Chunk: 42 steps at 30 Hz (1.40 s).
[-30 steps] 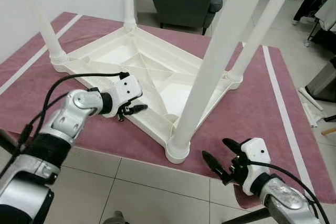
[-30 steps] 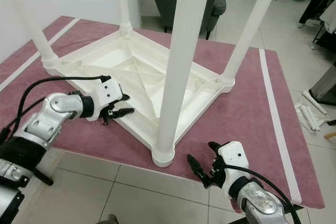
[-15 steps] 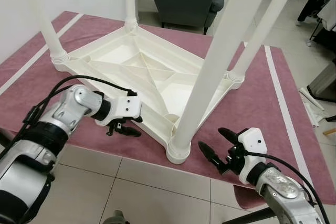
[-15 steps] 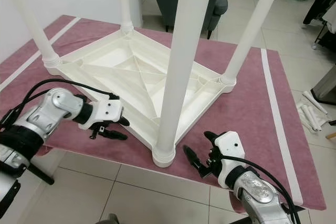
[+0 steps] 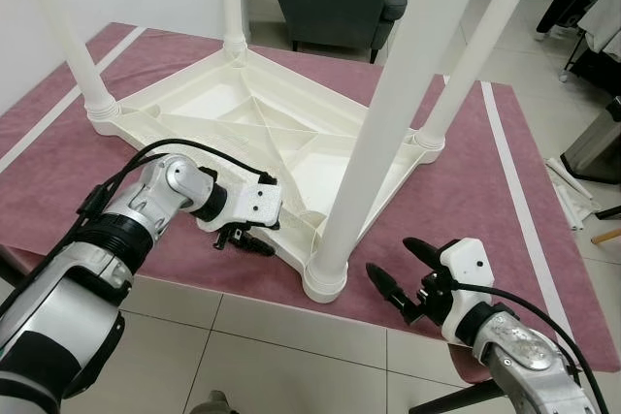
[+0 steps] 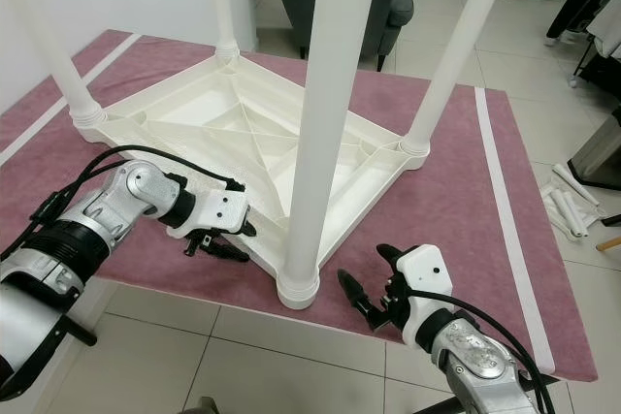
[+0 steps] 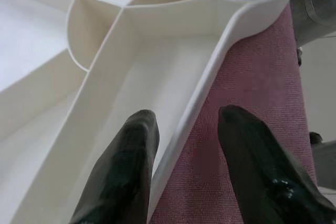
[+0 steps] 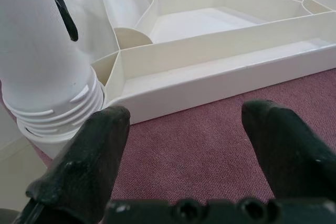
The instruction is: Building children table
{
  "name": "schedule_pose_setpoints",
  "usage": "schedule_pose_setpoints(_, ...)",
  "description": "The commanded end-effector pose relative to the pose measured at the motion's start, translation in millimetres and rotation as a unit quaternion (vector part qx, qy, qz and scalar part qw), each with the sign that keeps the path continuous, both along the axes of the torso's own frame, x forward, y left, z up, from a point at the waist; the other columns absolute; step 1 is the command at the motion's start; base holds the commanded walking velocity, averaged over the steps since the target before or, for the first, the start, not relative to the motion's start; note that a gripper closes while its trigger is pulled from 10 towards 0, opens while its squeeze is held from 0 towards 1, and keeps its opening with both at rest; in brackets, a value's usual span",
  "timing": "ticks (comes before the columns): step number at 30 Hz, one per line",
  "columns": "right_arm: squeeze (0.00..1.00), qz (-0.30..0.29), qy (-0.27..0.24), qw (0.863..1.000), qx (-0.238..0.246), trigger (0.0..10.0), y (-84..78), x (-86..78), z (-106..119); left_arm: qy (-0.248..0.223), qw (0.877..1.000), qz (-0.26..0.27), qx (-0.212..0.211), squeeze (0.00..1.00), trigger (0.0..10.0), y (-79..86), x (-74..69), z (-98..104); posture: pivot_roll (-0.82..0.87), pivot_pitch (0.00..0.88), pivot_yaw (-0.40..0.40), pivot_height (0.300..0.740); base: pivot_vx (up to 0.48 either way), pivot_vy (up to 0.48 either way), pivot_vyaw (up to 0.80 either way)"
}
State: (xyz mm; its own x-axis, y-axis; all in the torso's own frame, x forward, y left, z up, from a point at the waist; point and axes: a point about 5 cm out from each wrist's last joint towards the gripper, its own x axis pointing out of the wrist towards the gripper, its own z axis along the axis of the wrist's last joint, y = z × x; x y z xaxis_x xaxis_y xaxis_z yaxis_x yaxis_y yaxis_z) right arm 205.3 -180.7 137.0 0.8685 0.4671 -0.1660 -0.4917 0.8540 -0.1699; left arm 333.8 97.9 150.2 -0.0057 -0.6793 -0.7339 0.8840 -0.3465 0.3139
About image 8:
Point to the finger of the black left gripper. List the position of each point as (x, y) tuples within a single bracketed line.
[(65, 16)]

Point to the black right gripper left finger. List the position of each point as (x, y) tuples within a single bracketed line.
[(86, 161)]

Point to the maroon cloth with white stripes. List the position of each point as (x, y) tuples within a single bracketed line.
[(197, 155)]

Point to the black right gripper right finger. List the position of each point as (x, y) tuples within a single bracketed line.
[(294, 155)]

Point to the white plastic table leg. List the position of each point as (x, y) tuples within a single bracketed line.
[(31, 64)]

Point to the white plastic children table top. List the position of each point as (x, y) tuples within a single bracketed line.
[(210, 51)]

